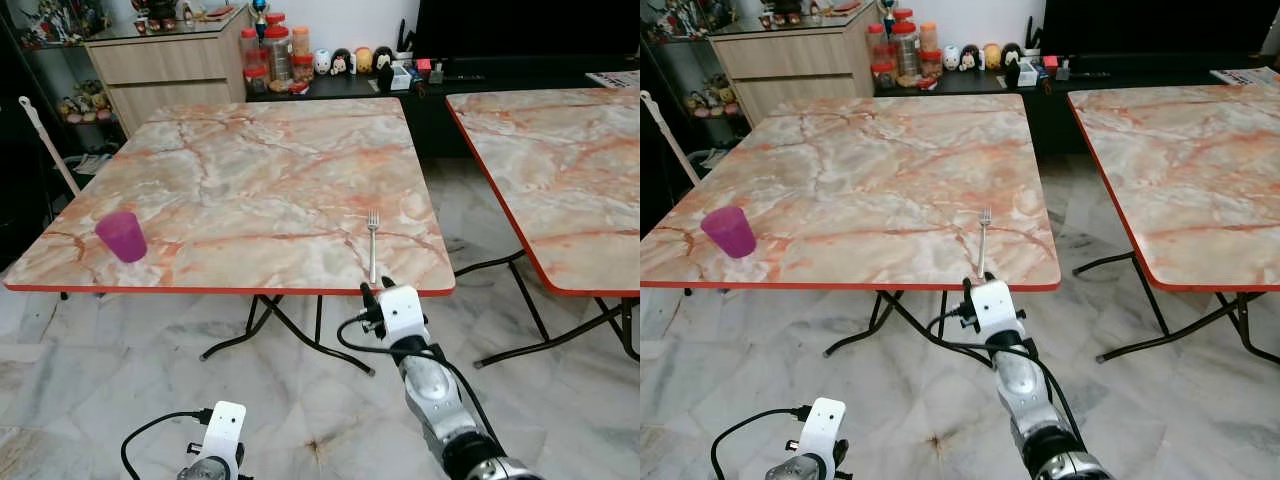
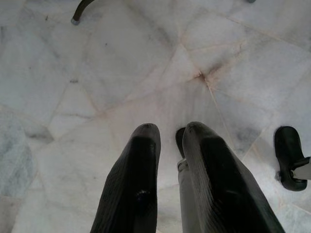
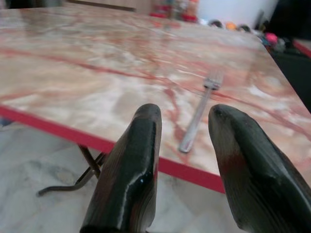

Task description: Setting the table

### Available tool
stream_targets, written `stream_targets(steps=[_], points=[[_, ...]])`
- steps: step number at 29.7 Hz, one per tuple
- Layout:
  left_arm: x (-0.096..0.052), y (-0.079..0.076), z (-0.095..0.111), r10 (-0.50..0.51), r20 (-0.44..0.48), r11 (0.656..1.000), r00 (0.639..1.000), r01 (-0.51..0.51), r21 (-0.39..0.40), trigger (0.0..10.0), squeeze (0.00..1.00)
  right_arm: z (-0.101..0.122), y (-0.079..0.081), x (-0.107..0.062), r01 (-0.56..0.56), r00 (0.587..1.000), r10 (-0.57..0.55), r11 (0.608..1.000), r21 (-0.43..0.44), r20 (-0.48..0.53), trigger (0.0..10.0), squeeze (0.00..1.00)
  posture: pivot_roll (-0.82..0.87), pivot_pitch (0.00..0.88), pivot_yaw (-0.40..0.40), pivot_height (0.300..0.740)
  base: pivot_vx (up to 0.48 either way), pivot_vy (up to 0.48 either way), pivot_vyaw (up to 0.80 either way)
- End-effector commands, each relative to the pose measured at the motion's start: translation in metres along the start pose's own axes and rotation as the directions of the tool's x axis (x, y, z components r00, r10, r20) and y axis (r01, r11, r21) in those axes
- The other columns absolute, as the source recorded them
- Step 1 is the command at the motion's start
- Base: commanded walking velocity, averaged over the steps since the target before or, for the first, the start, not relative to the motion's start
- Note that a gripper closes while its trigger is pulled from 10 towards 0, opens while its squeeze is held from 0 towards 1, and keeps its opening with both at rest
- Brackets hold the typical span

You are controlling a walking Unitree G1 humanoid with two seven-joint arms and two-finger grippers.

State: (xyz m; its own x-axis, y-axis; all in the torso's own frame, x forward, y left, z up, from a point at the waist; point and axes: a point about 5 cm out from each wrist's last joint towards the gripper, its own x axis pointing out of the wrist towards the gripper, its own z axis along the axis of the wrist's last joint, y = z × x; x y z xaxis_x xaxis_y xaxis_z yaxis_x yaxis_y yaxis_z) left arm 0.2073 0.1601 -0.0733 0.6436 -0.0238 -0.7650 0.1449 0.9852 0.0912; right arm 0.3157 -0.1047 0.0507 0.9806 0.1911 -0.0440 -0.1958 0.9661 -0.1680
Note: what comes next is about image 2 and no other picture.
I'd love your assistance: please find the dark curved chair leg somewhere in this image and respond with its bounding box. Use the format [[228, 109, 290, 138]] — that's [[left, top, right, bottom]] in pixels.
[[70, 0, 95, 26]]

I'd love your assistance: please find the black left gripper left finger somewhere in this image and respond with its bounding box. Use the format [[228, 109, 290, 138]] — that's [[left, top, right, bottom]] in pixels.
[[90, 123, 161, 233]]

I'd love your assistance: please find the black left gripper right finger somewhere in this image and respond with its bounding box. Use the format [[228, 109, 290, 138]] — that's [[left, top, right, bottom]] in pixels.
[[181, 121, 286, 233]]

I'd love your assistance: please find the black robot right foot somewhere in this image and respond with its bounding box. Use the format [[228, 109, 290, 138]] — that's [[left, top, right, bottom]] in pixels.
[[274, 126, 308, 192]]

